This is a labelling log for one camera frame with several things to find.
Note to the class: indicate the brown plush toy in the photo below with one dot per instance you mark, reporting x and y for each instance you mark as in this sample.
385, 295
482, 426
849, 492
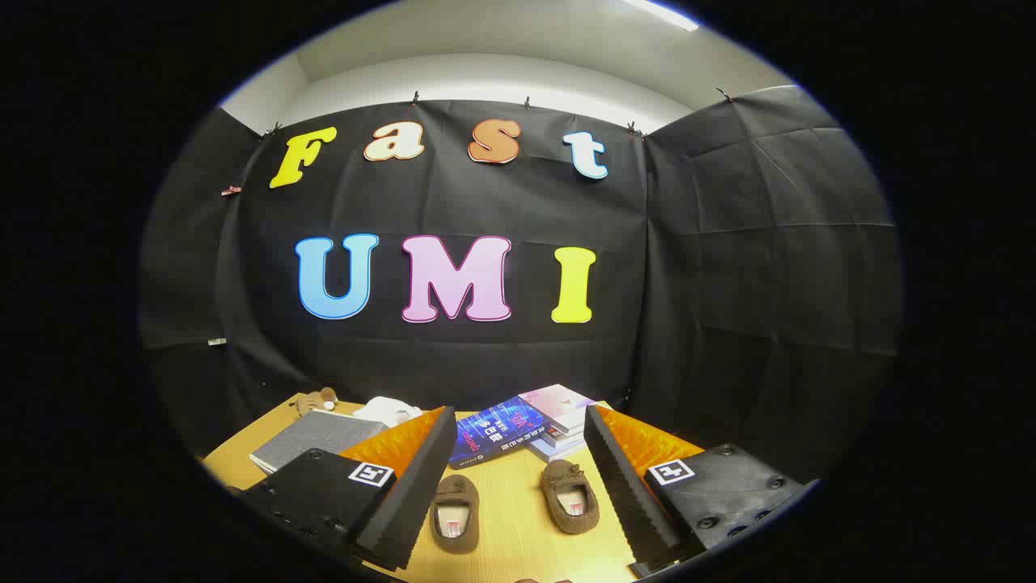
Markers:
316, 399

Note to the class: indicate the pale blue book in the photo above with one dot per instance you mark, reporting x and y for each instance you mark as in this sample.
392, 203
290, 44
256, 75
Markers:
554, 451

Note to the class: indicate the pink cover book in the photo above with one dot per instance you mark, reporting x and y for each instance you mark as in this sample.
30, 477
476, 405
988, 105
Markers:
558, 402

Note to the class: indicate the grey book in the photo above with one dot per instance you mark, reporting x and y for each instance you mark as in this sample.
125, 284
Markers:
562, 437

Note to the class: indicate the black backdrop cloth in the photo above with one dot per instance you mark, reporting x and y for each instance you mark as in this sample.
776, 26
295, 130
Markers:
728, 243

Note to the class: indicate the white plush toy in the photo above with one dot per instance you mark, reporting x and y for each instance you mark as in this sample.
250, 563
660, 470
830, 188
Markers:
388, 410

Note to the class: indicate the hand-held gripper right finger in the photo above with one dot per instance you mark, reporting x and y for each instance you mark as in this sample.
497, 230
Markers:
619, 486

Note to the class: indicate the brown fuzzy shoe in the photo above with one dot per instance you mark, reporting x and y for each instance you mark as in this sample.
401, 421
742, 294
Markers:
571, 495
453, 514

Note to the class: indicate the grey fabric storage box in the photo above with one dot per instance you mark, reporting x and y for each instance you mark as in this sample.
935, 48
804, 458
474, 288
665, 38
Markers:
312, 441

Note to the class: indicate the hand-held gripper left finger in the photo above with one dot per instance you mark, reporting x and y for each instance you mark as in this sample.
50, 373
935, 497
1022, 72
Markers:
421, 486

